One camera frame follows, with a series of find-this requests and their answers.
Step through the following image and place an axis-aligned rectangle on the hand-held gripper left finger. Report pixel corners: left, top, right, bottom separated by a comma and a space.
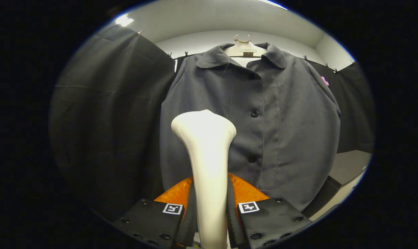
113, 176, 198, 249

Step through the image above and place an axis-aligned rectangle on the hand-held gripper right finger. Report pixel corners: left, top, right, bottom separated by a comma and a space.
227, 173, 311, 249

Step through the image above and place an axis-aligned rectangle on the white garment steamer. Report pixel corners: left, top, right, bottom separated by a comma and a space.
171, 110, 237, 249

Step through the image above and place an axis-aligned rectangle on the dark grey button shirt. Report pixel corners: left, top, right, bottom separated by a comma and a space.
160, 42, 341, 212

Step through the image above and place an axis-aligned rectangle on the cream clothes hanger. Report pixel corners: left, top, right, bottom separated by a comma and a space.
224, 34, 267, 68

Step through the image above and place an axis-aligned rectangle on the grey cabinet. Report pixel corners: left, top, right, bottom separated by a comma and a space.
301, 150, 372, 218

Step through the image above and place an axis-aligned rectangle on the black backdrop cloth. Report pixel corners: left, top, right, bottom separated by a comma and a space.
50, 24, 375, 222

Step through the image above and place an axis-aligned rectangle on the small ceiling light panel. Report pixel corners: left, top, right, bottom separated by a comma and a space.
115, 15, 134, 27

